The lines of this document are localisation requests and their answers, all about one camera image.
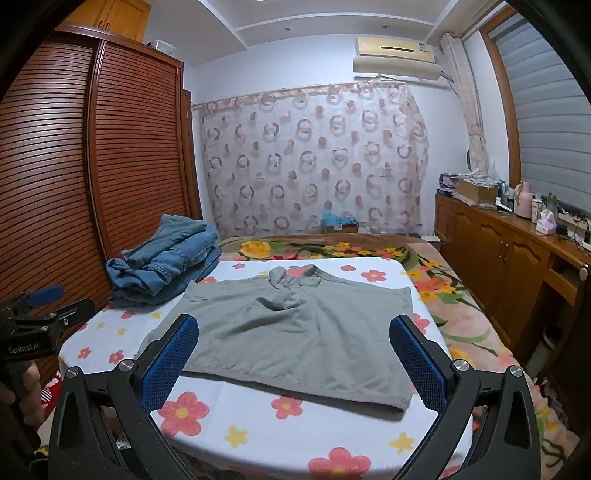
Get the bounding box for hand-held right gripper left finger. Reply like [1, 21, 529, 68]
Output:
[48, 314, 200, 480]

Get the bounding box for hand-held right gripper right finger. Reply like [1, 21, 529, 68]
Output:
[389, 315, 541, 480]

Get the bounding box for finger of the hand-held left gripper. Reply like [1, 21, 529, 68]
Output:
[14, 285, 64, 315]
[28, 298, 96, 344]

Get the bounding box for grey t-shirt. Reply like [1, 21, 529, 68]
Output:
[134, 264, 413, 411]

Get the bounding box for person's left hand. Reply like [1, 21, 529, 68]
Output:
[0, 359, 44, 432]

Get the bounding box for dark blue folded jeans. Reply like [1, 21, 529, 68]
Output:
[106, 251, 223, 309]

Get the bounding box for white flowered cloth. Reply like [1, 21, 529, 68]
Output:
[46, 257, 475, 480]

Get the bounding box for grey waste bin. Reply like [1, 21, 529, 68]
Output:
[525, 330, 556, 377]

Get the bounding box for light blue folded jeans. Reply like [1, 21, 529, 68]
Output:
[159, 213, 219, 259]

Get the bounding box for wooden sideboard cabinet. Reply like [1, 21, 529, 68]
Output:
[434, 191, 591, 418]

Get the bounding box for box with blue items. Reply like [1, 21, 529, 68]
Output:
[321, 211, 360, 234]

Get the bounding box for wooden slatted wardrobe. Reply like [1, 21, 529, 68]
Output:
[0, 22, 205, 398]

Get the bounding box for cardboard box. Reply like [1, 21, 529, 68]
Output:
[455, 173, 502, 206]

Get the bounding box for pink thermos jug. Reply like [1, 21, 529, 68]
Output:
[514, 180, 534, 219]

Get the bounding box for tied pale curtain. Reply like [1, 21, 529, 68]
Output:
[440, 33, 502, 182]

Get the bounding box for wooden overhead cupboard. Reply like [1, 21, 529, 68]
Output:
[62, 0, 151, 45]

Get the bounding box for grey window blind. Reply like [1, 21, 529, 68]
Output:
[488, 13, 591, 219]

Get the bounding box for black cable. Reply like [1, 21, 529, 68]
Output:
[556, 216, 591, 254]

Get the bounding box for ring patterned curtain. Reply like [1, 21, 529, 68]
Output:
[191, 80, 431, 238]

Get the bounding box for wall air conditioner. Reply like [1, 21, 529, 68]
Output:
[353, 35, 443, 80]

